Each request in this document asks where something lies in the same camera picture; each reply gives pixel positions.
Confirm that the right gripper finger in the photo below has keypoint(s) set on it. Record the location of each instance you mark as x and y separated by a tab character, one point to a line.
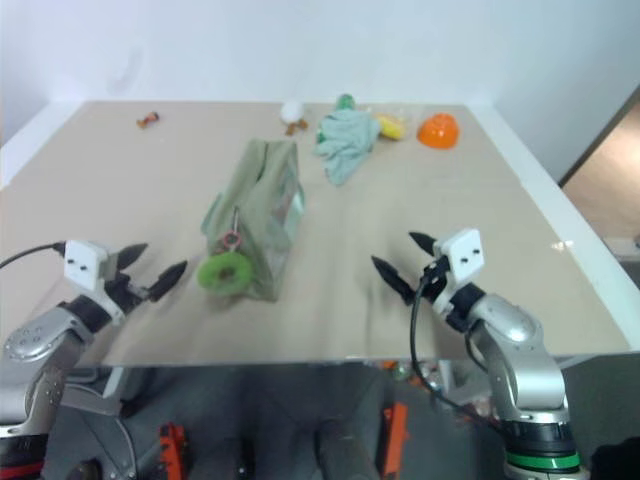
424	242
392	277

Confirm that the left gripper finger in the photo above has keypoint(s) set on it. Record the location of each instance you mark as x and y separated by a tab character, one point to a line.
167	281
134	256

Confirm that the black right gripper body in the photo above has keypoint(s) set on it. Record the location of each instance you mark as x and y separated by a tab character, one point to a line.
435	277

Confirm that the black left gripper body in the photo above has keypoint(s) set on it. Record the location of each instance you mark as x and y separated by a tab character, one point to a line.
122	291

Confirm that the green fluffy zipper charm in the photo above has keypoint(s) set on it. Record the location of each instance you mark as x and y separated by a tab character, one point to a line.
243	272

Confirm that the green clear toiletry bag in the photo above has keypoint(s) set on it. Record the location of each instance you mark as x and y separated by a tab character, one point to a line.
260	210

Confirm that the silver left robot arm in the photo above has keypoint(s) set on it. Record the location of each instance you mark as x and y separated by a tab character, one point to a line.
40	335

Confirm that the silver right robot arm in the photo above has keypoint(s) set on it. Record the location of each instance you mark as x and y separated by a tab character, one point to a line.
515	330

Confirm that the beige table cover sheet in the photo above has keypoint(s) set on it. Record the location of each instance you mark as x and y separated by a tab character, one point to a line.
150	200

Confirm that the green drink can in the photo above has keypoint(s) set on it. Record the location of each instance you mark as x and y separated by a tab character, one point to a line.
400	371

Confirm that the orange plastic bowl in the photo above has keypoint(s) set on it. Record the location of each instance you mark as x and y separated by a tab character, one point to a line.
440	131

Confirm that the yellow soft item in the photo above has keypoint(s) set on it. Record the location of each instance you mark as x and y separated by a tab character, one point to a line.
392	129

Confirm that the pale teal cloth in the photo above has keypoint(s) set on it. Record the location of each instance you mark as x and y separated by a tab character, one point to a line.
345	145

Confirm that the clear plastic bag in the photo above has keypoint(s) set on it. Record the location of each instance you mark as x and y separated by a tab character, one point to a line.
409	117

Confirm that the small red brown toy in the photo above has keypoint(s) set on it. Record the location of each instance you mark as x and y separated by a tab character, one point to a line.
149	120

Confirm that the orange black stand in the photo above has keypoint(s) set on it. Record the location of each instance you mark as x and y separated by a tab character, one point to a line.
172	450
396	435

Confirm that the white ball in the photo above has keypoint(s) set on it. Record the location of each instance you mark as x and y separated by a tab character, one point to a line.
292	111

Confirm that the brown wooden door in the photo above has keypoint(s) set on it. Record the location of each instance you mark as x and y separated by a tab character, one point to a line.
600	150

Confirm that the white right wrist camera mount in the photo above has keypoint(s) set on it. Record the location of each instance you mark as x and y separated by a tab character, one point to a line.
465	252

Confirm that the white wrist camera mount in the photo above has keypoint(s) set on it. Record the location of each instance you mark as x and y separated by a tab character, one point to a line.
465	252
82	260

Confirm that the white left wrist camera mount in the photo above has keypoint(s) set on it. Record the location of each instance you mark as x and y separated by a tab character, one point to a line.
82	260

